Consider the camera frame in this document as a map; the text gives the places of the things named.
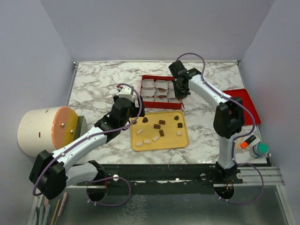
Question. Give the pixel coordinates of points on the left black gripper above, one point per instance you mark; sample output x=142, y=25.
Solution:
x=136, y=109

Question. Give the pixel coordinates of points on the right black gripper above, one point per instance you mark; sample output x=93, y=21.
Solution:
x=183, y=95

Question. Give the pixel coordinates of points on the pink silicone tongs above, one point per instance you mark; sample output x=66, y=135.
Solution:
x=182, y=106

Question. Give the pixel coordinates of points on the brown bar chocolate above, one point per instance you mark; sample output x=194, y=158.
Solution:
x=161, y=133

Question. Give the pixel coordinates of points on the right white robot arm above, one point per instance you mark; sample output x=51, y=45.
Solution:
x=229, y=115

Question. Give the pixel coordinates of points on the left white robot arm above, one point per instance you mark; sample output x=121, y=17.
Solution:
x=53, y=172

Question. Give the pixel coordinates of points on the dark heart chocolate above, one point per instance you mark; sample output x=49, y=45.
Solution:
x=145, y=120

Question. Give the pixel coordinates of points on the red chocolate box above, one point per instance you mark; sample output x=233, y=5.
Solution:
x=158, y=92

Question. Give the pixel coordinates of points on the white chocolate centre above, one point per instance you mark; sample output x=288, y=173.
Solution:
x=155, y=138

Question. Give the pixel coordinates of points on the white round chocolate bottom-left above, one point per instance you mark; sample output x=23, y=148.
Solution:
x=138, y=144

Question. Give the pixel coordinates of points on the yellow tray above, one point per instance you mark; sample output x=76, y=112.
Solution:
x=169, y=141

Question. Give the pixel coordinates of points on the red box lid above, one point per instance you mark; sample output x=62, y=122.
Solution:
x=247, y=102

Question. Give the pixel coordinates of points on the yellow stick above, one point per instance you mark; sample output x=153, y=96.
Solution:
x=238, y=143

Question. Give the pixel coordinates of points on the orange highlighter marker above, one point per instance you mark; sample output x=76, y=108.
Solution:
x=248, y=141

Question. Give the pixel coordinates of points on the white cylinder with orange disc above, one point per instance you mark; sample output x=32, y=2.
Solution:
x=49, y=129

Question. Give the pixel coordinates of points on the bottle with green cap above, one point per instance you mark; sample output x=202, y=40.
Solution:
x=259, y=150

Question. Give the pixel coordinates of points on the pink stick on floor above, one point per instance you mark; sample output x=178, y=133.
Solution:
x=65, y=195

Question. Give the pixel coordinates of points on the wooden stick on floor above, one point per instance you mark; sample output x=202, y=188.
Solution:
x=55, y=212

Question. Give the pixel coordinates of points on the grey sticks on floor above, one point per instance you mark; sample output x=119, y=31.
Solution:
x=42, y=213

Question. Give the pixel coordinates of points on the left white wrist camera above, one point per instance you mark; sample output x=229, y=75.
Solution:
x=126, y=92

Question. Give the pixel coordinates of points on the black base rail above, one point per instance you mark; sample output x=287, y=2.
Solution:
x=163, y=179

